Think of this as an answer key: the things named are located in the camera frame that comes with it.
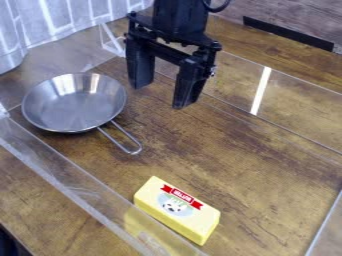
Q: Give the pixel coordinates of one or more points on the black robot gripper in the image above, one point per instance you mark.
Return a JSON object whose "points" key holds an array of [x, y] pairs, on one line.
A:
{"points": [[171, 34]]}

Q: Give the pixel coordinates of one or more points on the yellow butter block toy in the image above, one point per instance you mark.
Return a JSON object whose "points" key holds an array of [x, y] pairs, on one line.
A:
{"points": [[178, 210]]}

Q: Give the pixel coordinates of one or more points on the silver metal frying pan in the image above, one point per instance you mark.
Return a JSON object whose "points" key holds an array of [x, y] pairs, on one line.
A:
{"points": [[76, 102]]}

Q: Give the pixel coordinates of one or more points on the black bar on table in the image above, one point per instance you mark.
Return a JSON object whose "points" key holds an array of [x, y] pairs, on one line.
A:
{"points": [[287, 33]]}

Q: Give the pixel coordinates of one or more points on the white sheer curtain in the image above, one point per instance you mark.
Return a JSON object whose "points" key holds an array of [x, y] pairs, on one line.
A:
{"points": [[33, 22]]}

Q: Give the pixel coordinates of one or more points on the clear acrylic tray wall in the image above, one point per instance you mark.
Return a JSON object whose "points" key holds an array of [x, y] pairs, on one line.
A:
{"points": [[255, 149]]}

